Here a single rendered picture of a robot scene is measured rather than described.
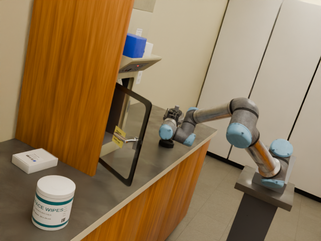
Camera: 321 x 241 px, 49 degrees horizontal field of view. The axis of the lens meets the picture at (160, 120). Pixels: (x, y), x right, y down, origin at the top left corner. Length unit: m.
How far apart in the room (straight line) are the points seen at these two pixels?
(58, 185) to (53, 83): 0.59
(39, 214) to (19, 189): 0.25
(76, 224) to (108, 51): 0.70
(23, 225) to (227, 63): 3.68
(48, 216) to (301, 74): 3.68
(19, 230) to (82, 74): 0.69
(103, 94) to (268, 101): 3.23
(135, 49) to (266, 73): 3.11
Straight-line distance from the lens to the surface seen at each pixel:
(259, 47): 4.53
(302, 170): 4.71
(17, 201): 1.47
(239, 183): 2.07
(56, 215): 1.30
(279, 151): 1.95
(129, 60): 1.57
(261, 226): 2.22
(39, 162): 1.66
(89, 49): 1.58
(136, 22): 1.75
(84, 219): 1.41
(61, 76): 1.68
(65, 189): 1.28
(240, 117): 1.60
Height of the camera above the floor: 1.76
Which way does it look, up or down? 18 degrees down
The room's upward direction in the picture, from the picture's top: 15 degrees clockwise
